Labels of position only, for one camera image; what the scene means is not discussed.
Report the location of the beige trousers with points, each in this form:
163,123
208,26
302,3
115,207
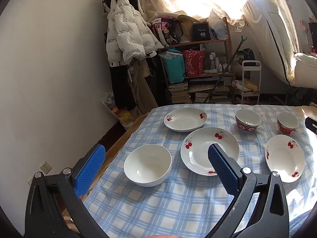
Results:
141,89

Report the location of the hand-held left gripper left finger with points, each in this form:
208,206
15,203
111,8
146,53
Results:
90,168

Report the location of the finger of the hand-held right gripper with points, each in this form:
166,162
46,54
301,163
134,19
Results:
311,125

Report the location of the white puffer jacket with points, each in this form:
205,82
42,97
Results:
128,29

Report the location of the white wall socket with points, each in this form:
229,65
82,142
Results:
45,167

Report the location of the white cherry-print plate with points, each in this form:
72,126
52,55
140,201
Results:
198,153
284,158
185,119

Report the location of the red patterned bag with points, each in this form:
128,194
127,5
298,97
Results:
194,63

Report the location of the dark wooden bed frame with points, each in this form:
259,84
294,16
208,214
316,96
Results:
111,135

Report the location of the small red patterned bowl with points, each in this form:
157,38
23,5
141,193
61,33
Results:
287,129

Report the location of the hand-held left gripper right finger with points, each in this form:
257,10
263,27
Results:
223,168

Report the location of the green pole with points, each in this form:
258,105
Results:
224,72

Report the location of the plastic bag with toys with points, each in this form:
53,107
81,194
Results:
116,109

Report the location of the cluster of toiletry bottles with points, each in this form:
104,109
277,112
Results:
216,62

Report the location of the teal bag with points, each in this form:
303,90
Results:
174,67

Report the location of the blue plaid tablecloth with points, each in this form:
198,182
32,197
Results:
188,203

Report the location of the black trousers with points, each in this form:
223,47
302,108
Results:
121,86

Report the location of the pink and black patterned bag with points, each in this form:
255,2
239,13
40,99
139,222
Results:
168,32

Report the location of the brown blanket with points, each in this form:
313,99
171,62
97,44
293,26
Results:
131,131

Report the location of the white quilt with black piping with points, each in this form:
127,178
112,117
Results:
272,42

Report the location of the white pillow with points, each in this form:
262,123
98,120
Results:
305,69

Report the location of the translucent plastic bag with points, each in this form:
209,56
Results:
218,27

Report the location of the plain white bowl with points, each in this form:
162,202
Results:
146,163

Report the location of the large red patterned bowl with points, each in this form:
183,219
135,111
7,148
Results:
247,120

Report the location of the white cart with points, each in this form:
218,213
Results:
259,79

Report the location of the black box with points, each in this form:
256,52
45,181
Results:
201,32

